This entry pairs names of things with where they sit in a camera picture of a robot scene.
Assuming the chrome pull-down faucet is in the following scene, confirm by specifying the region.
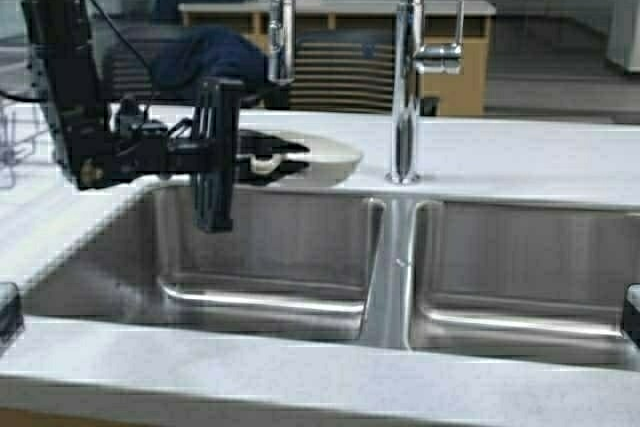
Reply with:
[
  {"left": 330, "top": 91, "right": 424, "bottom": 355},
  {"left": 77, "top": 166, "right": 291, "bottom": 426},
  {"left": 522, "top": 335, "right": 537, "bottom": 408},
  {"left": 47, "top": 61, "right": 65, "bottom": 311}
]
[{"left": 268, "top": 0, "right": 465, "bottom": 185}]

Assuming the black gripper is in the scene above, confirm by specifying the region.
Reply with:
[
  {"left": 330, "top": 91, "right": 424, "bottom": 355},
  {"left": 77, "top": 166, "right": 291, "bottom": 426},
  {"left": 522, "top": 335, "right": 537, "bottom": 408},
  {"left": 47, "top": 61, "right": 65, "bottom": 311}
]
[{"left": 168, "top": 77, "right": 309, "bottom": 233}]

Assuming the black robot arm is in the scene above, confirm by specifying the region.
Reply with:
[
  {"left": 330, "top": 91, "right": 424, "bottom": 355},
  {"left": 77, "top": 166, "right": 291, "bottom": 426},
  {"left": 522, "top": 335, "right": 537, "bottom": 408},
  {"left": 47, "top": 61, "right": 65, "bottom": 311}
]
[{"left": 21, "top": 0, "right": 310, "bottom": 233}]

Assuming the black left base corner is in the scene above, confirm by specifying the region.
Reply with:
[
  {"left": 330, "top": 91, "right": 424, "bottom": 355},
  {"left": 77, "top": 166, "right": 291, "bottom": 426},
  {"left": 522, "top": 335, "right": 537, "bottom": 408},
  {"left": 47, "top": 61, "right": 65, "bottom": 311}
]
[{"left": 1, "top": 282, "right": 24, "bottom": 349}]

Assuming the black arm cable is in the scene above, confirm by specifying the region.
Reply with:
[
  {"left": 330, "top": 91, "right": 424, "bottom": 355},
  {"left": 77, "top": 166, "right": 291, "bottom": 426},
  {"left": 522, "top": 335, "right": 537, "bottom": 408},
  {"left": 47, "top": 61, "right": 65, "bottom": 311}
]
[{"left": 0, "top": 0, "right": 166, "bottom": 113}]

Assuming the wooden white-top table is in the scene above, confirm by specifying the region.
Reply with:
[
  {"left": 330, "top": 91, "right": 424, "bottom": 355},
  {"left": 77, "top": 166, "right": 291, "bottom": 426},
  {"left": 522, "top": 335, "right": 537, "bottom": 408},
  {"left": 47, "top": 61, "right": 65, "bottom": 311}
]
[{"left": 178, "top": 0, "right": 497, "bottom": 117}]

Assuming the black slatted office chair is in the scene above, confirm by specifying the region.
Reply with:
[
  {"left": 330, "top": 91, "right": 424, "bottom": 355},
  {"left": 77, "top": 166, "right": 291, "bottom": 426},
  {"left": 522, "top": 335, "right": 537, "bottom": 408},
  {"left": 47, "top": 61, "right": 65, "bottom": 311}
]
[{"left": 101, "top": 36, "right": 261, "bottom": 109}]

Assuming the blue jacket on chair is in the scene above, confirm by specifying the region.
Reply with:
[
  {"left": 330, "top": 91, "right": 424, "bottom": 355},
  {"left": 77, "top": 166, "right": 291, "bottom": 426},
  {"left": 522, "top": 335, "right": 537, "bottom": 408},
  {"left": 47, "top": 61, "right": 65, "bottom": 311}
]
[{"left": 150, "top": 25, "right": 270, "bottom": 102}]

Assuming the wire dish rack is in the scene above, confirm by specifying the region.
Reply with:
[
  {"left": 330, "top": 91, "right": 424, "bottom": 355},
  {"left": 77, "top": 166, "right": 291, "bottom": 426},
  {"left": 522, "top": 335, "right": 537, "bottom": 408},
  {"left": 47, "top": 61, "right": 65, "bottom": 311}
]
[{"left": 1, "top": 100, "right": 52, "bottom": 191}]

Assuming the stainless steel double sink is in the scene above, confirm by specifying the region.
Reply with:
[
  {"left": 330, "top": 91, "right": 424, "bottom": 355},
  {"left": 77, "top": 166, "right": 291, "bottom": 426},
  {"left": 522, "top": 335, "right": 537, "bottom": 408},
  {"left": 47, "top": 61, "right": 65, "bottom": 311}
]
[{"left": 25, "top": 184, "right": 639, "bottom": 371}]

